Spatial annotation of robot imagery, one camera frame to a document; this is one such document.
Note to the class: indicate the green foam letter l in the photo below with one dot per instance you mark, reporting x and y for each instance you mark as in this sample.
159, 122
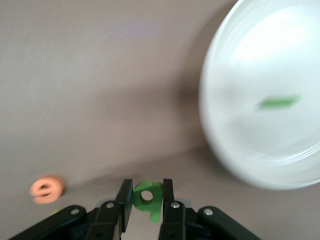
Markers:
277, 102

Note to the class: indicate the beige round plate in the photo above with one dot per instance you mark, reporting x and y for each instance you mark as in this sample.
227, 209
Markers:
262, 62

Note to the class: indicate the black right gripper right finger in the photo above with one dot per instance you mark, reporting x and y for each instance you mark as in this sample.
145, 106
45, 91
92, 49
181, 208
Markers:
180, 220

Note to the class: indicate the green foam letter b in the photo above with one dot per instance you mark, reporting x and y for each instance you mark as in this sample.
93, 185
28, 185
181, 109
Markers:
152, 208

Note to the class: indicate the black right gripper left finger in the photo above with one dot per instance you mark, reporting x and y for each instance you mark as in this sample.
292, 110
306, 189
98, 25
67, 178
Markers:
107, 220

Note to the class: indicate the orange foam letter e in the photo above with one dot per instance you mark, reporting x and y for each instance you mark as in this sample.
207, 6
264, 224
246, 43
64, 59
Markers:
57, 188

